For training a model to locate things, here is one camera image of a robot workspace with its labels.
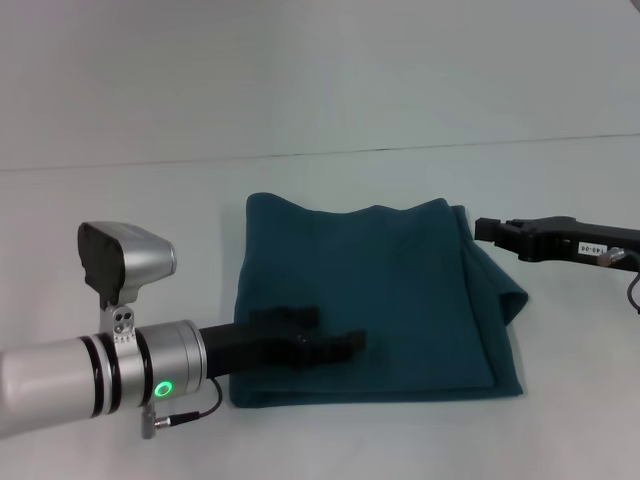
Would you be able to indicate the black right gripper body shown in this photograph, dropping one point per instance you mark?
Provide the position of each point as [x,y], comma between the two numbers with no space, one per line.
[575,240]

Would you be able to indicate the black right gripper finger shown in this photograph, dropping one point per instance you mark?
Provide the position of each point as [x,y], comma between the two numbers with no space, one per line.
[497,231]

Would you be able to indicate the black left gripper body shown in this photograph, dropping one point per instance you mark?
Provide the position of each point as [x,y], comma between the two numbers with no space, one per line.
[240,347]

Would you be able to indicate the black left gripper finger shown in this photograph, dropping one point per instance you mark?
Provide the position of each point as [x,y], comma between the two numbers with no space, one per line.
[325,347]
[285,317]

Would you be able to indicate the teal t-shirt with FREE print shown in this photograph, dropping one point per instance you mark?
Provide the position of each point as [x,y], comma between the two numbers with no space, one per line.
[400,300]

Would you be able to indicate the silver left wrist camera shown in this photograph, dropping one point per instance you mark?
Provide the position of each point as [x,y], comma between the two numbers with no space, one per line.
[125,260]

